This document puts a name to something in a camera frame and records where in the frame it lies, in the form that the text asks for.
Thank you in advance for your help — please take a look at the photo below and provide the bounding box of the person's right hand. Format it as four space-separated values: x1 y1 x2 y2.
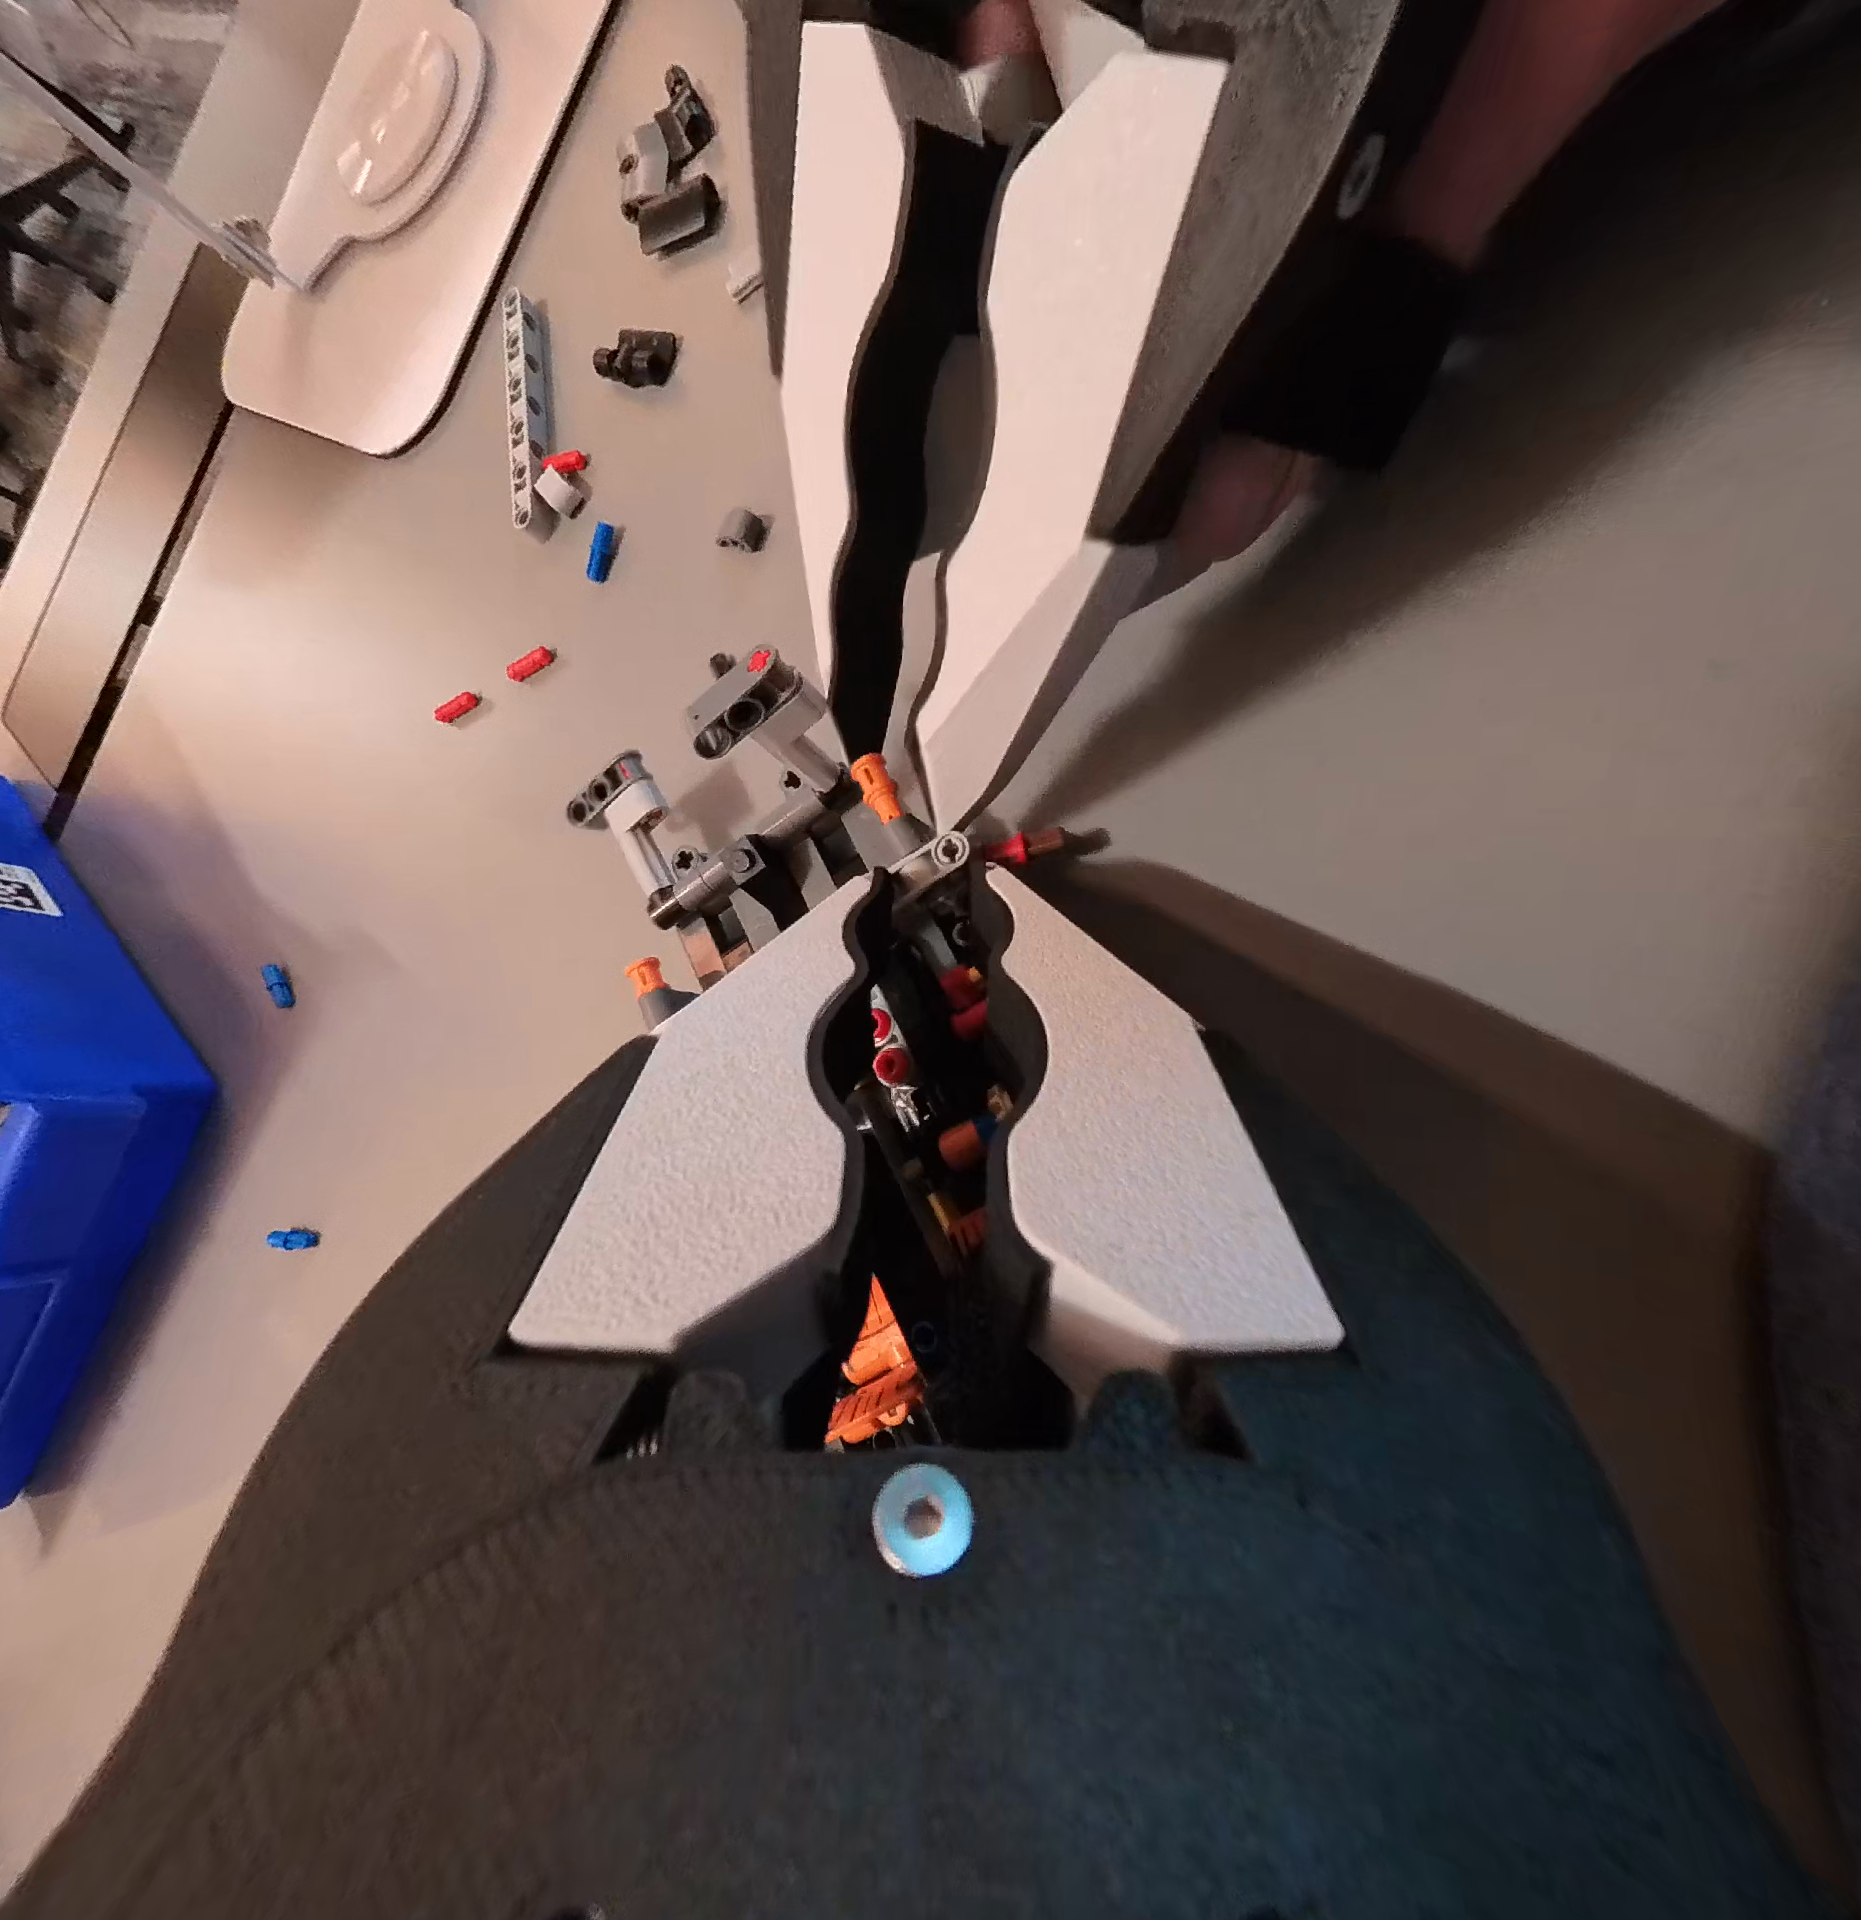
1177 0 1736 568

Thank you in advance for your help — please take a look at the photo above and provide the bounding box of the blue storage bin white label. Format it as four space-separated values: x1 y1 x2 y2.
0 766 219 1524

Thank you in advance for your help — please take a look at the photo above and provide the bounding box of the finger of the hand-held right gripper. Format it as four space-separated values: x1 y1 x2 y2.
888 0 1235 846
778 19 1013 760

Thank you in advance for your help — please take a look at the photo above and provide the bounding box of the wooden cabinet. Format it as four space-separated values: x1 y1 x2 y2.
1021 868 1823 1862

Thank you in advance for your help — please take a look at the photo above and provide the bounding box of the grey lego liftarm orange pin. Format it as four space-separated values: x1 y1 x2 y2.
852 755 932 861

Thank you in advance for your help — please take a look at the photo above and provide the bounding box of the multicoloured lego model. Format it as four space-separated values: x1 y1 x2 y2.
563 647 1114 1459

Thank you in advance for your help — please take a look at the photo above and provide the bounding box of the person's blue sweater torso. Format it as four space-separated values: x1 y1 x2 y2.
1768 975 1861 1920

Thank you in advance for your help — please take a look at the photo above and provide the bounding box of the long light grey lego beam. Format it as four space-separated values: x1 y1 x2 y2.
502 289 553 534

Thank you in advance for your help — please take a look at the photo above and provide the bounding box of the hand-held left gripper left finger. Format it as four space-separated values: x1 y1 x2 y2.
504 873 895 1450

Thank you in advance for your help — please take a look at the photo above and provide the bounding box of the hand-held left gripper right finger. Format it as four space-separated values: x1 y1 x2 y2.
982 869 1349 1434

